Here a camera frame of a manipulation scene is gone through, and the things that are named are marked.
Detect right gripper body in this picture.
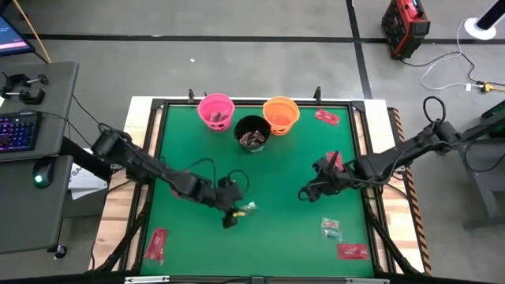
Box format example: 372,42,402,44
298,159,358,203

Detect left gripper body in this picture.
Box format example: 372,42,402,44
212,175,248,214

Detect black halloween bucket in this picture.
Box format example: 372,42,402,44
233,114,272,154

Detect red candy clear wrapper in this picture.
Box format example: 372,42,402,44
320,217,341,231

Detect orange halloween bucket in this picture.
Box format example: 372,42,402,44
262,95,301,136

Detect pink halloween bucket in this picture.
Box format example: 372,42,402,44
196,92,237,133

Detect green table mat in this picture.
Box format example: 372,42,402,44
140,103,375,277

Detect black rig strut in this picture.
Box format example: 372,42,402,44
92,199,153,274
362,203,422,276

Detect black yellow hazard strip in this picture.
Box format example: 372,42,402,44
390,106,434,276

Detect white paper sheet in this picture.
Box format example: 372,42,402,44
67,153,110,201

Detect red black power station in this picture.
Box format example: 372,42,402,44
380,0,432,61

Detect grey side table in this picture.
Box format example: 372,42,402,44
436,100,505,230

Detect black computer mouse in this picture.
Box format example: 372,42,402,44
32,156,56,189

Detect tower fan white base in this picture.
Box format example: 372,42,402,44
463,0,505,41

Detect grey desk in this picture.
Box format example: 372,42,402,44
0,61,80,256

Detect backlit black keyboard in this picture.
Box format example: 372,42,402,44
0,110,43,154

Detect black C-clamp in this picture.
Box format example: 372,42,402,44
2,72,51,91
0,87,47,106

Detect computer monitor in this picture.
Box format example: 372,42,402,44
0,14,36,58

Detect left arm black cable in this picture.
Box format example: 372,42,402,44
100,122,251,196

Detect silver bracket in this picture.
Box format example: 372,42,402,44
124,275,170,284
345,277,391,284

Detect black floor cable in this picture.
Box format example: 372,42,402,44
400,50,505,87

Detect thin black desk cable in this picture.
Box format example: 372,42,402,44
41,94,107,137

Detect yellow cable plug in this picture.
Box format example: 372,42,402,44
475,80,505,95

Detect white floor cable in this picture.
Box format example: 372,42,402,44
419,18,484,92

